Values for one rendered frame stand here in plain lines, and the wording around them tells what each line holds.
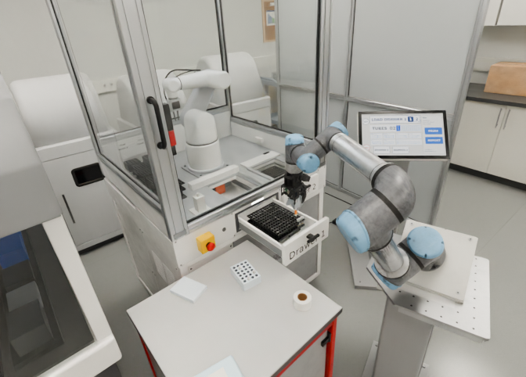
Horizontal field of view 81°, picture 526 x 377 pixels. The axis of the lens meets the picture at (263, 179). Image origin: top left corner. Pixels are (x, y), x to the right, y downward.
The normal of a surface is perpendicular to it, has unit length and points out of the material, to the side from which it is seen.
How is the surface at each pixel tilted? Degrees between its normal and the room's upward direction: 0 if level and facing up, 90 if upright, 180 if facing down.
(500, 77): 89
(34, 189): 90
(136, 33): 90
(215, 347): 0
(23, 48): 90
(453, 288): 42
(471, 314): 0
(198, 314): 0
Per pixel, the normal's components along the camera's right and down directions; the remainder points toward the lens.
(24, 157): 0.60, -0.02
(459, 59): -0.79, 0.32
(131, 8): 0.66, 0.32
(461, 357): -0.06, -0.88
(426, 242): -0.31, -0.46
